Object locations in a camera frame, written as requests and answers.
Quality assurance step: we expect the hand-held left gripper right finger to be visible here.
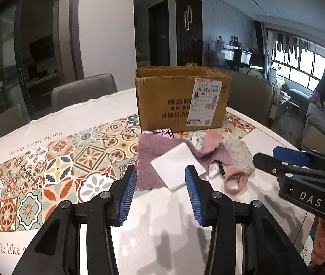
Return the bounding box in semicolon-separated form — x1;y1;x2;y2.
185;165;313;275

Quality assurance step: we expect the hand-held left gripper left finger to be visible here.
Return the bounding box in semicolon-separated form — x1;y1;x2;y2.
12;165;138;275

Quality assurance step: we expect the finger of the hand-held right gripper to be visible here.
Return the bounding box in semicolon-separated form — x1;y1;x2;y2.
252;152;325;179
273;146;312;167

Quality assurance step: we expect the white cloth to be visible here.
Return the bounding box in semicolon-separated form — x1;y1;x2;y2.
150;142;207;192

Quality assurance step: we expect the pink hair band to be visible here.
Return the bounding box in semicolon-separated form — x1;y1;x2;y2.
223;170;249;195

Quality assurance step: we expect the purple fluffy towel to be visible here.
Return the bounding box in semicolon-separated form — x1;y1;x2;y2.
136;137;232;190

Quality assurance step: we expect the pink fluffy cloth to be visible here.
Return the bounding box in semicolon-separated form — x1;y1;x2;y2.
202;130;224;153

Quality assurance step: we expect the brown cardboard box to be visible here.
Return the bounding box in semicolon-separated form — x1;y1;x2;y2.
135;65;232;134

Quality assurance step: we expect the person's right hand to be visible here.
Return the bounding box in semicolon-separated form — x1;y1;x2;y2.
311;219;325;265

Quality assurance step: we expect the grey speckled cloth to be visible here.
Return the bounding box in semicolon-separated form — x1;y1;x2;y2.
224;139;257;176

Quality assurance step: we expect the white sock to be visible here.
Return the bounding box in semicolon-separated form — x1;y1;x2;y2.
207;162;223;179

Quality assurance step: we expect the grey armchair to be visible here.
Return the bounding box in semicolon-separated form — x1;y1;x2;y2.
286;89;311;108

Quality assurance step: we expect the grey dining chair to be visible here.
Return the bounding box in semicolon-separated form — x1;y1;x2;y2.
51;73;119;113
0;104;32;144
213;67;275;128

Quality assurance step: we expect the pink black patterned pouch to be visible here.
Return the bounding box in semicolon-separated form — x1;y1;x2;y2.
150;128;175;140

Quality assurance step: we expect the tile patterned table mat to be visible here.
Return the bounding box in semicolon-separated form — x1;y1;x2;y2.
0;87;267;265

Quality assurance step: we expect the large window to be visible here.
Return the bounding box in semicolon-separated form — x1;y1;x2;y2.
265;28;325;93

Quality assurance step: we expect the hanging laundry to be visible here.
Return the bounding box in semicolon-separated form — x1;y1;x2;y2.
275;32;315;61

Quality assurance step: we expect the dark cabinet with ornaments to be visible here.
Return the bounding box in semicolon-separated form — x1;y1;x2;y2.
208;35;264;71

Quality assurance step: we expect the glass sliding door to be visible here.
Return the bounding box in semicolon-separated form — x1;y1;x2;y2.
0;0;83;124

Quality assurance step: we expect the dark door with gold handle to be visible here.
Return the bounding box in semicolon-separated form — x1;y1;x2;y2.
175;0;203;67

